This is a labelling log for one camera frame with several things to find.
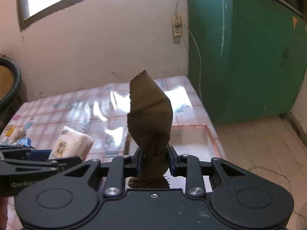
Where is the olive brown sock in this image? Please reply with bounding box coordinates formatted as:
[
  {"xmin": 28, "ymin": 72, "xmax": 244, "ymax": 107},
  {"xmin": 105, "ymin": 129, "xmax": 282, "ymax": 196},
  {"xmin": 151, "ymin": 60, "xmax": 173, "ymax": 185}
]
[{"xmin": 127, "ymin": 70, "xmax": 173, "ymax": 189}]

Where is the blue tissue pack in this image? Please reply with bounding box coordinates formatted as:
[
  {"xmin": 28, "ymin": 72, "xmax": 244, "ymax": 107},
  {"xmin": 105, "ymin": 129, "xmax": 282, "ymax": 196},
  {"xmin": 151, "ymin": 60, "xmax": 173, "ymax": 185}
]
[{"xmin": 17, "ymin": 136, "xmax": 34, "ymax": 149}]

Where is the yellow tape roll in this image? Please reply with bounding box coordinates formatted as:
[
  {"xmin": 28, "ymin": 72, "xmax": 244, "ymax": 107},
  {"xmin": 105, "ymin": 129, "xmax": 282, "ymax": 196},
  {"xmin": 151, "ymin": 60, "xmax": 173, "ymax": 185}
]
[{"xmin": 5, "ymin": 125, "xmax": 15, "ymax": 136}]

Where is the tissue pack with orange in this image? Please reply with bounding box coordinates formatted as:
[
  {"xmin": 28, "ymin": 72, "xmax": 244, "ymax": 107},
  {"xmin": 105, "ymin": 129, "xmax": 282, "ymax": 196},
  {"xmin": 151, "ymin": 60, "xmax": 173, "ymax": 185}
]
[{"xmin": 49, "ymin": 126, "xmax": 94, "ymax": 161}]

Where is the pink checkered tablecloth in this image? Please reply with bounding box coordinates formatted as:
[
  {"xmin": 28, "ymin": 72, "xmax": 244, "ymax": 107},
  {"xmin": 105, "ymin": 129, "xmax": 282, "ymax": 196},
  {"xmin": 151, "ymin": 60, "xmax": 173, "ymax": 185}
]
[{"xmin": 5, "ymin": 76, "xmax": 218, "ymax": 162}]

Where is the black round basket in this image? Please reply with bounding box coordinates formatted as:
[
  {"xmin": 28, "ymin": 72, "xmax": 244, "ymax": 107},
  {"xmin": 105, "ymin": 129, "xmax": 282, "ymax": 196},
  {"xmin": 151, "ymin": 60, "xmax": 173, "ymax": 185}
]
[{"xmin": 1, "ymin": 57, "xmax": 21, "ymax": 113}]

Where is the key bundle with cord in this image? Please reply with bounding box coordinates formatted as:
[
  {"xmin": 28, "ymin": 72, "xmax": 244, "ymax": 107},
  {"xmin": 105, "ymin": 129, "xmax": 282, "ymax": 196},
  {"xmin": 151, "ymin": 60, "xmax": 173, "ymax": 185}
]
[{"xmin": 11, "ymin": 129, "xmax": 26, "ymax": 143}]

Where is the wall power socket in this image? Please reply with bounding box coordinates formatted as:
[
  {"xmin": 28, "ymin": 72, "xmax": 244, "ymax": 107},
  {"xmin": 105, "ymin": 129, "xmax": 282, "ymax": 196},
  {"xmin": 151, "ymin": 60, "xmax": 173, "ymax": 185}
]
[{"xmin": 173, "ymin": 15, "xmax": 182, "ymax": 37}]

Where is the white power cable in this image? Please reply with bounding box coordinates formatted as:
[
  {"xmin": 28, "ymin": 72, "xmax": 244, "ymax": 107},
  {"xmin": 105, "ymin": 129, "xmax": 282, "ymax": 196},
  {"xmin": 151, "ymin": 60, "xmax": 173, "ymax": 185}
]
[{"xmin": 175, "ymin": 0, "xmax": 204, "ymax": 104}]

